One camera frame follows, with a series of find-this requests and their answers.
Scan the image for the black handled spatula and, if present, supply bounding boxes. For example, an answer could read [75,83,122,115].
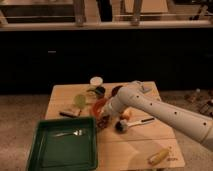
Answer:
[59,107,81,118]

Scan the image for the white lidded cup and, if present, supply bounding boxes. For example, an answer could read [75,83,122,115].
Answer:
[90,76,103,88]

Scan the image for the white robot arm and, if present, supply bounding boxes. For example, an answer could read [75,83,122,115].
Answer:
[103,81,213,151]

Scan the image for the light green plastic cup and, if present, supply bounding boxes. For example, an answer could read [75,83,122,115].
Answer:
[74,94,86,109]

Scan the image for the orange bowl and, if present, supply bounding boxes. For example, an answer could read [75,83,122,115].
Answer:
[90,98,107,118]

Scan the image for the dark brown bowl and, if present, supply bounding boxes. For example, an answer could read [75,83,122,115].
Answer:
[111,85,123,97]

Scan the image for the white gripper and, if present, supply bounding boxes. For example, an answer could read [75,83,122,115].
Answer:
[102,99,120,117]

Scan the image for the dark green cup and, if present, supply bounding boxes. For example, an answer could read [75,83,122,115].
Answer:
[88,86,106,99]

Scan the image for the dark red grape bunch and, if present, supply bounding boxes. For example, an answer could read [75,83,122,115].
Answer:
[97,116,109,130]

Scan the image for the green plastic tray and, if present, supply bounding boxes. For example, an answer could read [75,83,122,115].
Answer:
[26,117,98,171]

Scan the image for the grey blue triangular cloth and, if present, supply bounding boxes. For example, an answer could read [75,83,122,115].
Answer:
[141,85,152,94]

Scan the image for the silver fork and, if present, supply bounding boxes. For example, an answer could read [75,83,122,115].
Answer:
[53,129,86,137]

